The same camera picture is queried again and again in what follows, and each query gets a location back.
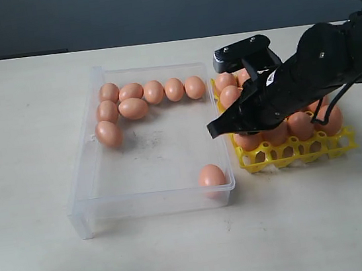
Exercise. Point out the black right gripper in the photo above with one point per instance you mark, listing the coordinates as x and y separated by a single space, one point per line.
264 103

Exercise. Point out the brown egg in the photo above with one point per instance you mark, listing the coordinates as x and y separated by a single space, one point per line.
228 95
109 134
131 90
174 89
194 87
153 92
109 92

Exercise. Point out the brown egg placed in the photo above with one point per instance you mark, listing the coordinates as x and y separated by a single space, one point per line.
334 124
224 80
242 76

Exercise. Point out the yellow plastic egg tray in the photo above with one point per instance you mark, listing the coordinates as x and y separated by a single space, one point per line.
294 151

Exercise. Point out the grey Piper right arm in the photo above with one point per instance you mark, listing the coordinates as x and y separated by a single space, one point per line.
327 57

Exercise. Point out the brown egg front right corner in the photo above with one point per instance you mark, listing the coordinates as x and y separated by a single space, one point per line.
210 176

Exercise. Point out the clear plastic bin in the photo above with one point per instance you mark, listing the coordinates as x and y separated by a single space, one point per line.
156 170

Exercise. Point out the black object behind table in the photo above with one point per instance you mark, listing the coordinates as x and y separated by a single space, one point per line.
32 54

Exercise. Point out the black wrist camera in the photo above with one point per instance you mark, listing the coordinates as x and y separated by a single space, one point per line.
253 54

